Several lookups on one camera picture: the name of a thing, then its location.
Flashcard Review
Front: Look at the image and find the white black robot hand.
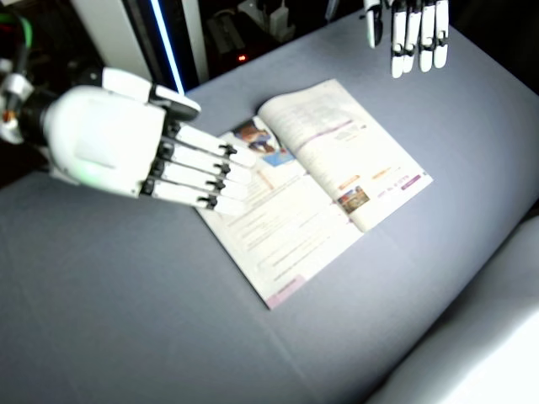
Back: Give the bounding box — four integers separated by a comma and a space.
44, 66, 258, 216
362, 0, 451, 80

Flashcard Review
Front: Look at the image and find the textbook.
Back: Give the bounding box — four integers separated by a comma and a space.
195, 78, 435, 311

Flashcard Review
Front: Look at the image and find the white pillar with blue light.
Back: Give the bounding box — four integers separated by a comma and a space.
69, 0, 211, 94

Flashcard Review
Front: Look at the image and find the black device with red light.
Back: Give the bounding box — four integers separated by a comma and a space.
216, 48, 258, 71

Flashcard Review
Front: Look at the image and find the green sleeved cable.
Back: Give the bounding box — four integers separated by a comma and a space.
0, 11, 35, 54

